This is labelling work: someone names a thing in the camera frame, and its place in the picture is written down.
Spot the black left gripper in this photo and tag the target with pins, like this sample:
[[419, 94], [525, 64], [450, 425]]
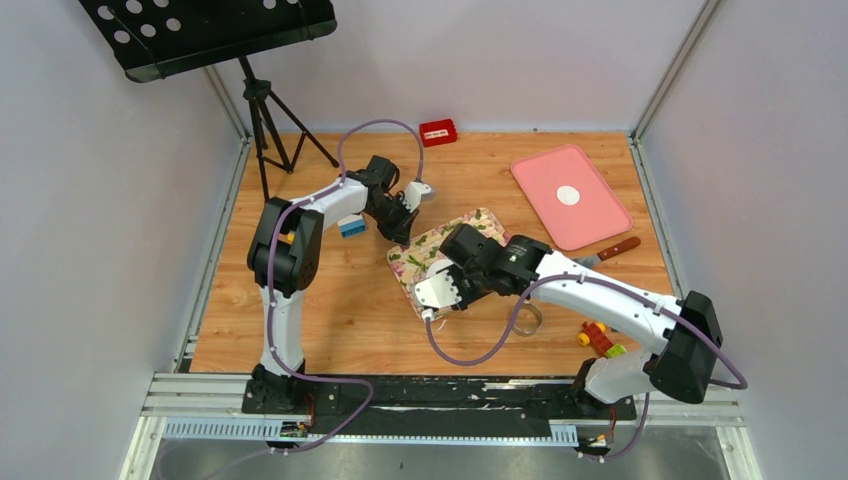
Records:
[[402, 233]]

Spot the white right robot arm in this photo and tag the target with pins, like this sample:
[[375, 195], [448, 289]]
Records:
[[679, 339]]

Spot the flat white dough wrapper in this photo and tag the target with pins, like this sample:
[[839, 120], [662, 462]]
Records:
[[568, 195]]

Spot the metal scraper wooden handle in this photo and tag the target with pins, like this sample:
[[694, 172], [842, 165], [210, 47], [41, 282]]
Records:
[[593, 260]]

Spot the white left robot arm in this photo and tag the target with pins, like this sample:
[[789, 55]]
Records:
[[285, 253]]

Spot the white and blue toy block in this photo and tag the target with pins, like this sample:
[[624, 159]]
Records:
[[352, 225]]

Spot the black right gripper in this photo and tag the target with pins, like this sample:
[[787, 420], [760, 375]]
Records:
[[466, 298]]

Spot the floral yellow tray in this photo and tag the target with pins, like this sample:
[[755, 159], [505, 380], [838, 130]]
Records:
[[413, 263]]

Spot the red yellow toy block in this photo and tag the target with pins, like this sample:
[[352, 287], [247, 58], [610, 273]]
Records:
[[593, 334]]

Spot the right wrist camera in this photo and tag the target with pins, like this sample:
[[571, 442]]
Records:
[[437, 292]]

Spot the white dough ball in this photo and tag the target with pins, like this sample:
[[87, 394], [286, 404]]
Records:
[[437, 268]]

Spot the pink tray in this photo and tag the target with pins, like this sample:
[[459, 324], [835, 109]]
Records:
[[599, 215]]

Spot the black music stand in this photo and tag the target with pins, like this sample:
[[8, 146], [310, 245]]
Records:
[[154, 40]]

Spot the small green toy block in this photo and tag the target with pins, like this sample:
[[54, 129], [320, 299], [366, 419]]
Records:
[[615, 351]]

